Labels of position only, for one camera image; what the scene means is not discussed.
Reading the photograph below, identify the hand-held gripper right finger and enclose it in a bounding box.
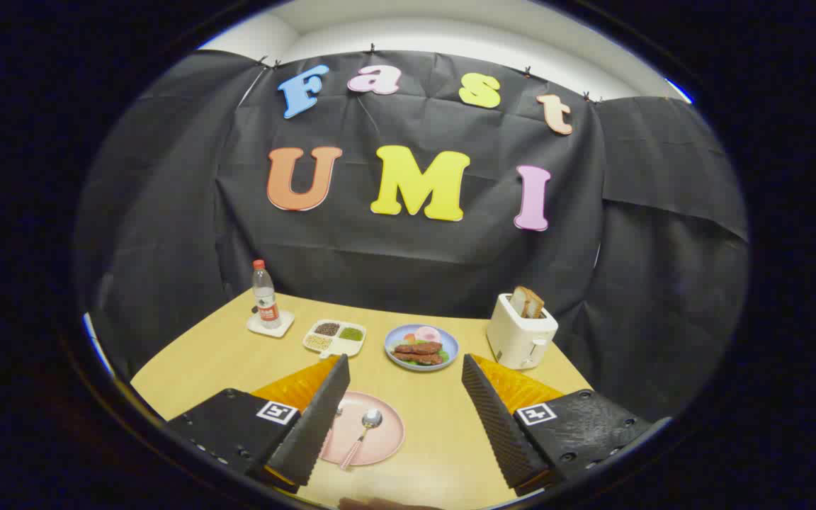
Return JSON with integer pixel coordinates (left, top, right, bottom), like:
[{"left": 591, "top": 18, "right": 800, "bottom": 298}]
[{"left": 460, "top": 353, "right": 655, "bottom": 497}]

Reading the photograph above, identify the white toaster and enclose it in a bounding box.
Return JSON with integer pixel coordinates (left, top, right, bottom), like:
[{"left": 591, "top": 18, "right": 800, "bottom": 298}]
[{"left": 486, "top": 293, "right": 560, "bottom": 370}]

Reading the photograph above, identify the spoon with red checked handle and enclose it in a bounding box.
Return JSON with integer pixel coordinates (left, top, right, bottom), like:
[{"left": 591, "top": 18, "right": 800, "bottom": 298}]
[{"left": 339, "top": 408, "right": 384, "bottom": 472}]

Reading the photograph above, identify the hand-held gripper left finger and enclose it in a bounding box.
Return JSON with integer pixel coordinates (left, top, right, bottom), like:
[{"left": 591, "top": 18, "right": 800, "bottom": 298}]
[{"left": 166, "top": 354, "right": 351, "bottom": 494}]

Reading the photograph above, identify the white divided tray with beans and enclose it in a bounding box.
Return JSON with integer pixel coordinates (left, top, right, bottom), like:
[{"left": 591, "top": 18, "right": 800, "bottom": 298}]
[{"left": 302, "top": 319, "right": 368, "bottom": 358}]

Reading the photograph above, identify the clear water bottle red label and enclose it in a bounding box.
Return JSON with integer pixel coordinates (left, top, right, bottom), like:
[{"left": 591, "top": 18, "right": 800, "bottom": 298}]
[{"left": 251, "top": 259, "right": 283, "bottom": 330}]

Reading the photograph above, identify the green lettuce leaf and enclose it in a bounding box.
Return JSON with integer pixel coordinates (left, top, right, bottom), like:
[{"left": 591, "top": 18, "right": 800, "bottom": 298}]
[{"left": 390, "top": 339, "right": 451, "bottom": 367}]

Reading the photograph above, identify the blue plate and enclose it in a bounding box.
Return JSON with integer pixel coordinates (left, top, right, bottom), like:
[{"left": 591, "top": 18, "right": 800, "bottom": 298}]
[{"left": 384, "top": 324, "right": 460, "bottom": 373}]

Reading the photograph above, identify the white square coaster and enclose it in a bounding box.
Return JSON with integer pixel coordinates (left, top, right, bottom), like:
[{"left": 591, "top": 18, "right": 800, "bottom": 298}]
[{"left": 246, "top": 310, "right": 295, "bottom": 339}]

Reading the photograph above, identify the pink plate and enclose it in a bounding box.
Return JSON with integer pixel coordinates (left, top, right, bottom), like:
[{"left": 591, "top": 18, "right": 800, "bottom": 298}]
[{"left": 319, "top": 391, "right": 406, "bottom": 467}]

